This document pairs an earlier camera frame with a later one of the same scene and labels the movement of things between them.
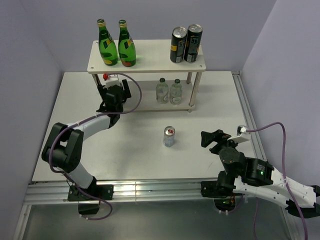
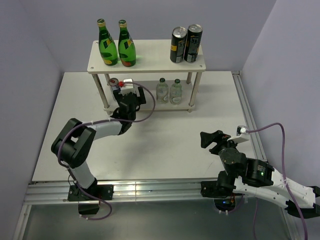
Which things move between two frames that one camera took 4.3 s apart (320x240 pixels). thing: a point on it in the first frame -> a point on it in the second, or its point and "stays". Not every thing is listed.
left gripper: x=127 y=93 -> x=142 y=98
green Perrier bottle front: x=127 y=50 stays
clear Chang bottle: x=162 y=92 stays
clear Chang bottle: x=176 y=93 stays
